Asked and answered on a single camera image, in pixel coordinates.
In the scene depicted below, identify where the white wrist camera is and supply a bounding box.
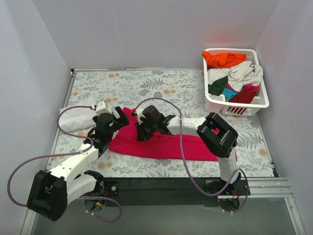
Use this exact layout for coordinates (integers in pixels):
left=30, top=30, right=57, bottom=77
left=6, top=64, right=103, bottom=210
left=131, top=108, right=145, bottom=124
left=90, top=101, right=110, bottom=116

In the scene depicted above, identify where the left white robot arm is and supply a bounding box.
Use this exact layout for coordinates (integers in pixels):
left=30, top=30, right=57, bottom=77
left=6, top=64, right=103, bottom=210
left=26, top=103, right=130, bottom=221

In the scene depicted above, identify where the pink garment in basket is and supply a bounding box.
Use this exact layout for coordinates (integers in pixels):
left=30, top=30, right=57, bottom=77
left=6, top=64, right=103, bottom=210
left=243, top=84, right=260, bottom=93

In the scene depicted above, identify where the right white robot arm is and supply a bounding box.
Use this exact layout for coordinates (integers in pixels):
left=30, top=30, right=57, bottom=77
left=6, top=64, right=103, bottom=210
left=132, top=105, right=241, bottom=197

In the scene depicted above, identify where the magenta t shirt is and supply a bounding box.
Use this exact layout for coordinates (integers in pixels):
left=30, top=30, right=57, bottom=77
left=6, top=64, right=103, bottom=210
left=109, top=108, right=217, bottom=161

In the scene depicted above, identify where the aluminium frame rail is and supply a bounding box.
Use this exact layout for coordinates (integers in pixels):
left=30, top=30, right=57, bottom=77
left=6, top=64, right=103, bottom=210
left=22, top=178, right=305, bottom=235

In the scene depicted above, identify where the orange t shirt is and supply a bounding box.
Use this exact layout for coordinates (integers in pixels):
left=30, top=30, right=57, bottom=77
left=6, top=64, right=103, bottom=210
left=202, top=50, right=246, bottom=69

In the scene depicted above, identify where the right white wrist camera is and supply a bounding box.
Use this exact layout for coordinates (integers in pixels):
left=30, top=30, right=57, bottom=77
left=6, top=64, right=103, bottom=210
left=131, top=108, right=145, bottom=124

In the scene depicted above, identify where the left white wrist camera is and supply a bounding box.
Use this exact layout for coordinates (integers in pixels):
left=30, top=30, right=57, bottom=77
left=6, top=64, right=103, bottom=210
left=90, top=101, right=110, bottom=116

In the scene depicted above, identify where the white grey t shirt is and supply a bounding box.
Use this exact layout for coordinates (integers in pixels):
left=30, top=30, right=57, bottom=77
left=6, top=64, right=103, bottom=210
left=207, top=61, right=263, bottom=92

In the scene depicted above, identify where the folded white t shirt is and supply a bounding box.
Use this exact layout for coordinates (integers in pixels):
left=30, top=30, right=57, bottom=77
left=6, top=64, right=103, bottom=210
left=59, top=108, right=96, bottom=132

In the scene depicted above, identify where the dark red t shirt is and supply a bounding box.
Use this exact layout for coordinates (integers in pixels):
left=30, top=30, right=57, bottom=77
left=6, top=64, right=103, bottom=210
left=229, top=91, right=255, bottom=104

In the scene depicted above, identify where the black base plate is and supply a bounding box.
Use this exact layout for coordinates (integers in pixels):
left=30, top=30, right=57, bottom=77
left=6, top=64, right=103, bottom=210
left=85, top=178, right=250, bottom=210

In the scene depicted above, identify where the dark green t shirt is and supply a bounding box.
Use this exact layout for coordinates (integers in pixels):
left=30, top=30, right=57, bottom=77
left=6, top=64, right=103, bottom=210
left=208, top=76, right=228, bottom=96

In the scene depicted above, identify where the teal t shirt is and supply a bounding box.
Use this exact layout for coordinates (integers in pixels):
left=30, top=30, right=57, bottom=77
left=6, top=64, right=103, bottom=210
left=222, top=88, right=238, bottom=100

